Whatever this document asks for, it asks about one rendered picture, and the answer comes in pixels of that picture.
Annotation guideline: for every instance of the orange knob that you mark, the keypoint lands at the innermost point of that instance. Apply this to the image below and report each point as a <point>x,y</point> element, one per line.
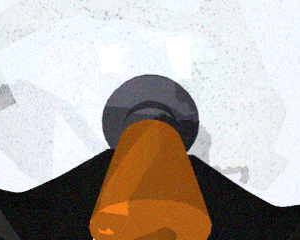
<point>150,191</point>

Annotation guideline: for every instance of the black stepped pedestal with shaft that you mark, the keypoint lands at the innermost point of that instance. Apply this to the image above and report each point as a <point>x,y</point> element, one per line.
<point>150,97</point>

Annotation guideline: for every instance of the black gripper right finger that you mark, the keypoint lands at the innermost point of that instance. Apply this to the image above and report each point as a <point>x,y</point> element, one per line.
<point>237,214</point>

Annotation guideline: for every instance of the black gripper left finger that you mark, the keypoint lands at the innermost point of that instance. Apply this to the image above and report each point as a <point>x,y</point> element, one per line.
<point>60,209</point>

